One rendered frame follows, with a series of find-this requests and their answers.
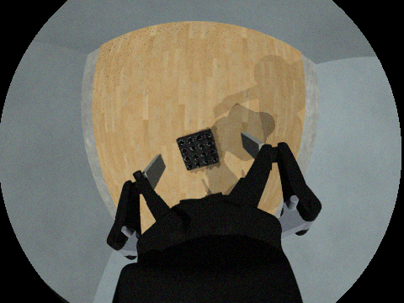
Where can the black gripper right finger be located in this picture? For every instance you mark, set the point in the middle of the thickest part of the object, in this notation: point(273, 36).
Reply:
point(301, 207)

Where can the black knob box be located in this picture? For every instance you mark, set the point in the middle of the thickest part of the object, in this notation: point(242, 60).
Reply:
point(190, 158)

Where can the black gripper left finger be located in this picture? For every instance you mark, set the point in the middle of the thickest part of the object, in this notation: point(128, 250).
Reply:
point(126, 229)

